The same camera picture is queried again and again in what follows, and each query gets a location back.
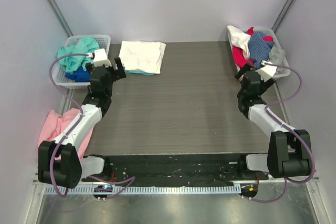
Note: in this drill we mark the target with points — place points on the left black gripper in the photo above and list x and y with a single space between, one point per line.
114 71

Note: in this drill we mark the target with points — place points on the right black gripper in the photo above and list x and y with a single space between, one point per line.
248 71

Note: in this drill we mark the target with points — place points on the teal t shirt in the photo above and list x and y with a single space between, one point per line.
84 46

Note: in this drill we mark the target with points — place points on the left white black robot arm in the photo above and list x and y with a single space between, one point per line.
59 163

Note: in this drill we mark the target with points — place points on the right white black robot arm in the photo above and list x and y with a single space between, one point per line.
289 153

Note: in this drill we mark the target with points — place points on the red shirt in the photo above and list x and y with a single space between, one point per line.
238 53

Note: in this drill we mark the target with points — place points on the blue checkered shirt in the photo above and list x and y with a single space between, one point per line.
260 46

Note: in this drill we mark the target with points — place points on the grey shirt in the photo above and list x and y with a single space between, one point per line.
276 56

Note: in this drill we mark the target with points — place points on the folded white t shirt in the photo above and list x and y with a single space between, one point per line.
142 56

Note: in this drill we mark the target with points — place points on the left white plastic basket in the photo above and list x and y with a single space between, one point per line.
59 75

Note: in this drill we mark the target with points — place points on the white plastic basket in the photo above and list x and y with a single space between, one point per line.
59 75
282 71

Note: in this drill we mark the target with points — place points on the right white plastic basket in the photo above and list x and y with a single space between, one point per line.
282 71

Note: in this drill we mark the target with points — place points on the white crumpled shirt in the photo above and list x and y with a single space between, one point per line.
239 39

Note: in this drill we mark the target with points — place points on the pink t shirt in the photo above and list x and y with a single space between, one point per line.
56 123

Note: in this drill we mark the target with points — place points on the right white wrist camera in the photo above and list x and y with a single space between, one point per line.
267 72

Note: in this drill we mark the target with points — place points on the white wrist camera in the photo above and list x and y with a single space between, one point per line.
101 58
267 72

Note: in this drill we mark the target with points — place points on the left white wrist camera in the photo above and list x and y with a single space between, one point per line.
101 58

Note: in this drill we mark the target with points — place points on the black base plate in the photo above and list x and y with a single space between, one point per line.
178 170

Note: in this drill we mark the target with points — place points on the right corner metal post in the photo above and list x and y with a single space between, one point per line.
290 1

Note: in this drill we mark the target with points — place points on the corner metal post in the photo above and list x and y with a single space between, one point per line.
60 17
290 1

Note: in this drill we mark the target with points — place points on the left corner metal post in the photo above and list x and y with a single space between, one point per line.
60 17

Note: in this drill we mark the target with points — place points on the slotted cable duct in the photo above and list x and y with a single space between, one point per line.
96 189

